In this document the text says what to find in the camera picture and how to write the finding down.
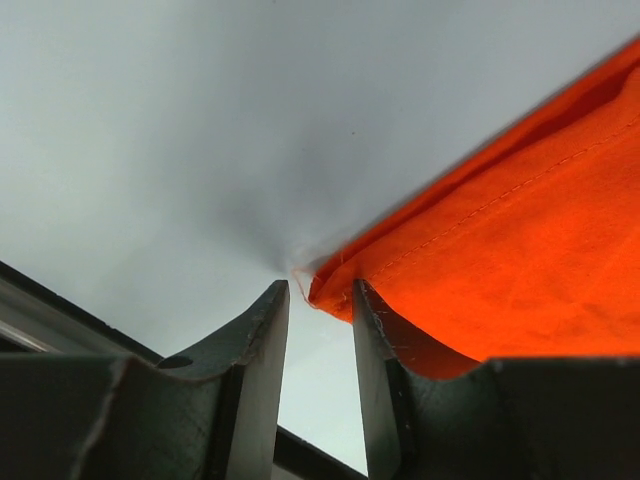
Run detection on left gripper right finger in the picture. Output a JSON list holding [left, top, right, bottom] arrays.
[[352, 280, 639, 479]]

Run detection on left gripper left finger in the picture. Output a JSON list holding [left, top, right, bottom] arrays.
[[1, 280, 289, 479]]

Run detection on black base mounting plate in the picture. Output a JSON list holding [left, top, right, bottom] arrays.
[[1, 265, 357, 479]]

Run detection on orange t shirt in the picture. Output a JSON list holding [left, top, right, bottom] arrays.
[[308, 41, 639, 365]]

